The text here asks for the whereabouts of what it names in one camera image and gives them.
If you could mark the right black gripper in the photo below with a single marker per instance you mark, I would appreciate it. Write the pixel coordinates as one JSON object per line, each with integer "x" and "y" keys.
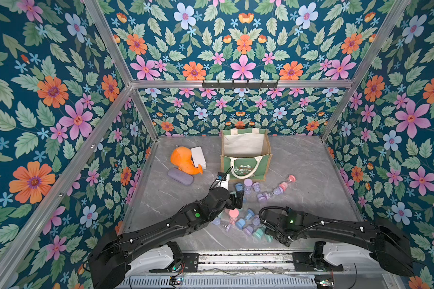
{"x": 271, "y": 229}

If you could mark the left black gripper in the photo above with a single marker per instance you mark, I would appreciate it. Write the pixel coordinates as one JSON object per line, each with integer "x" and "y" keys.
{"x": 238, "y": 200}

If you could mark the large pink hourglass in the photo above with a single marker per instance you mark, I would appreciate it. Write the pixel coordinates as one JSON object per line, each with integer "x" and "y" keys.
{"x": 233, "y": 216}

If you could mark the purple hourglass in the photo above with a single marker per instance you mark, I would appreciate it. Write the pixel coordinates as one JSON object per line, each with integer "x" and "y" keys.
{"x": 278, "y": 191}
{"x": 263, "y": 197}
{"x": 248, "y": 186}

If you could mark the green canvas Christmas bag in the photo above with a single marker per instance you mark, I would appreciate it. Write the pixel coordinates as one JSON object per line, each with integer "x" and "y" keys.
{"x": 246, "y": 154}

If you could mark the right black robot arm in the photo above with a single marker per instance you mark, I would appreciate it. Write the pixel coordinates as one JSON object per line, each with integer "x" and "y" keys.
{"x": 387, "y": 244}

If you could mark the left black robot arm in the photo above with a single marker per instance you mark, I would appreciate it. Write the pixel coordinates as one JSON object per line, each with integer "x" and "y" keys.
{"x": 110, "y": 259}

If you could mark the blue hourglass near bag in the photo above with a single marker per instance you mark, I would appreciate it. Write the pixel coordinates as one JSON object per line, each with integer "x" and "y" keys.
{"x": 239, "y": 187}

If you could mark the blue hourglass bottom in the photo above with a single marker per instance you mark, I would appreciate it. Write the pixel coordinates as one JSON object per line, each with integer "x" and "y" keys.
{"x": 240, "y": 223}

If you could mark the green hourglass bottom right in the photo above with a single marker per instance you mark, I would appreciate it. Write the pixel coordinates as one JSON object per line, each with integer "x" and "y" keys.
{"x": 260, "y": 234}

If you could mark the white rectangular box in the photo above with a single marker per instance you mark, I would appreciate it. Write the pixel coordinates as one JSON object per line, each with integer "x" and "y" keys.
{"x": 198, "y": 157}

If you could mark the purple oval case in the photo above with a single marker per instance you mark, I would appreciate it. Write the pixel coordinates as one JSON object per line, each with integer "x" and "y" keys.
{"x": 180, "y": 176}

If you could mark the orange whale toy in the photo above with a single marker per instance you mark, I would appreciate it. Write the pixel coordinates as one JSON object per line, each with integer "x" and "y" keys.
{"x": 182, "y": 158}

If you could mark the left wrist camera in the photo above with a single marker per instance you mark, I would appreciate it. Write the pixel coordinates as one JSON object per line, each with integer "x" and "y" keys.
{"x": 223, "y": 180}

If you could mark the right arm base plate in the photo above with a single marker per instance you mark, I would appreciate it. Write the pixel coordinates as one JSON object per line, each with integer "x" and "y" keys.
{"x": 303, "y": 262}

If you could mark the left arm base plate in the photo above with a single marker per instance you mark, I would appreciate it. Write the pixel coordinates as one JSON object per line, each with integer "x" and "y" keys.
{"x": 189, "y": 263}

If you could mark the black hook rail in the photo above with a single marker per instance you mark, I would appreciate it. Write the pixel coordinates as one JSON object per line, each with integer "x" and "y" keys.
{"x": 245, "y": 84}

